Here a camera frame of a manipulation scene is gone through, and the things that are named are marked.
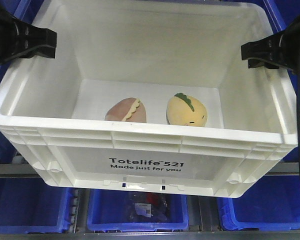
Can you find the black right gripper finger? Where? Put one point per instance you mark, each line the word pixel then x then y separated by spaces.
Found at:
pixel 280 50

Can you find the pink plush egg toy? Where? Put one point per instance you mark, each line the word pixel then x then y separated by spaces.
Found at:
pixel 127 110

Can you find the blue bin lower right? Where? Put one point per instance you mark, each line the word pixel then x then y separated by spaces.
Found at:
pixel 271 204

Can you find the yellow plush leaf toy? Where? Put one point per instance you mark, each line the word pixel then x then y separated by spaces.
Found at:
pixel 185 110

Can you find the blue storage bin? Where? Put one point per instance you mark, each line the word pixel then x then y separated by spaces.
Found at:
pixel 25 10

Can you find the blue bin lower left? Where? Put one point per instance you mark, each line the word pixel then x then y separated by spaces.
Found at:
pixel 29 205

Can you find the bagged items in bin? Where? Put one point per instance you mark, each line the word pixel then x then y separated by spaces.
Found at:
pixel 147 207

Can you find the blue bin lower middle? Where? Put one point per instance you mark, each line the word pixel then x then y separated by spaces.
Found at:
pixel 107 212

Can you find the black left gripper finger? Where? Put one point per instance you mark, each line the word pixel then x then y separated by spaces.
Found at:
pixel 19 39

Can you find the white plastic tote box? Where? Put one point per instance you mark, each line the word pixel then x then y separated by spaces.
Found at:
pixel 53 110

